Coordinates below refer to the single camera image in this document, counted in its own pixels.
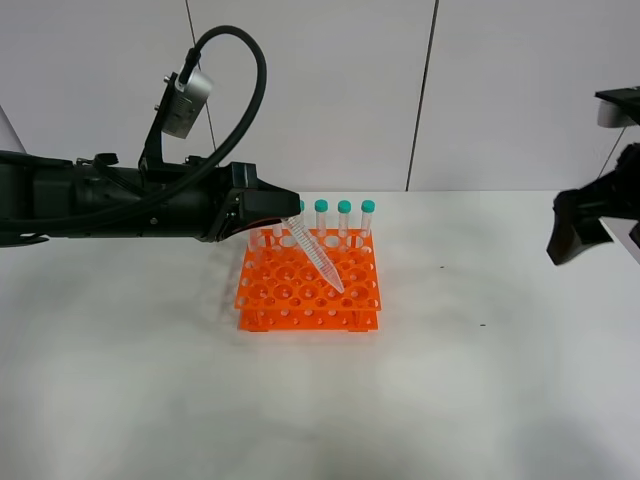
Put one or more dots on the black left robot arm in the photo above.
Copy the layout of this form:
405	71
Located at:
56	198

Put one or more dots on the green-capped tube front left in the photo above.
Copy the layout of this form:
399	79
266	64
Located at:
254	245

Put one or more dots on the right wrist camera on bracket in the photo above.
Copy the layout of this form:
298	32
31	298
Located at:
618	108

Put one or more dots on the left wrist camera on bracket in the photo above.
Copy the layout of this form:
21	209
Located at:
185	96

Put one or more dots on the orange plastic test tube rack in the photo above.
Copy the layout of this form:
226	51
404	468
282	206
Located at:
284	291

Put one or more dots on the green-capped test tube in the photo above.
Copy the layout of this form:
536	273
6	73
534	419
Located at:
314	252

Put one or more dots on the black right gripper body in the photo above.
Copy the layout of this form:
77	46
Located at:
619	189

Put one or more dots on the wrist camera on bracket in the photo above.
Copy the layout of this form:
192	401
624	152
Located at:
618	108
185	96

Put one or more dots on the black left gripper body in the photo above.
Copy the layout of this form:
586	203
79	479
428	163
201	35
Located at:
226	187

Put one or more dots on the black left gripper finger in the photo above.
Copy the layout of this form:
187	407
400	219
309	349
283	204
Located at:
264	205

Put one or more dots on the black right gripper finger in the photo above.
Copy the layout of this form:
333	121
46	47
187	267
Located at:
577	221

